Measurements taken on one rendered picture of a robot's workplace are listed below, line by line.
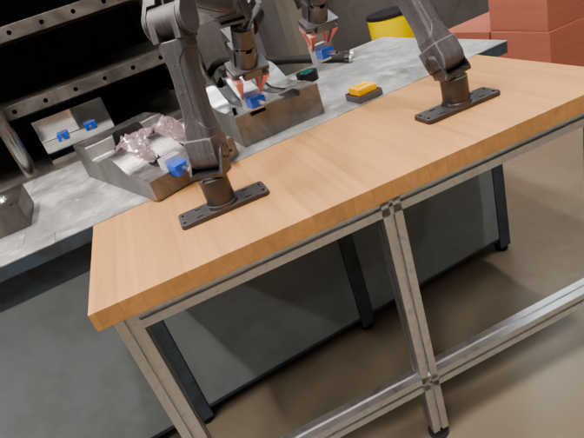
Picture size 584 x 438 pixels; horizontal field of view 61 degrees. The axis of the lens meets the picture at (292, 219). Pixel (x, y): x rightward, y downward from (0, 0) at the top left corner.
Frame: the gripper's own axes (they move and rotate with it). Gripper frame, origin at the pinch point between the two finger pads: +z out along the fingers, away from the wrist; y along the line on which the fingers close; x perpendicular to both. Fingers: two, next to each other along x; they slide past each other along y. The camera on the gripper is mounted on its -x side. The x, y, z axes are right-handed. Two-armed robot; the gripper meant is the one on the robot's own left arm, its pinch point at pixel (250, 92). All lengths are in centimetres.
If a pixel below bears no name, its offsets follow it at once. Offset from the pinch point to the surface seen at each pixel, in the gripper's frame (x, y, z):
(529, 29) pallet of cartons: -56, -184, 67
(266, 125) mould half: 5.8, -1.3, 7.8
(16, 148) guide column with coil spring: -64, 70, 39
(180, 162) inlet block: 14.5, 25.7, 0.9
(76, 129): -66, 49, 42
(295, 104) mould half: 4.6, -11.3, 5.5
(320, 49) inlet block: -9.3, -27.2, 1.1
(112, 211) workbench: 11.8, 45.1, 11.0
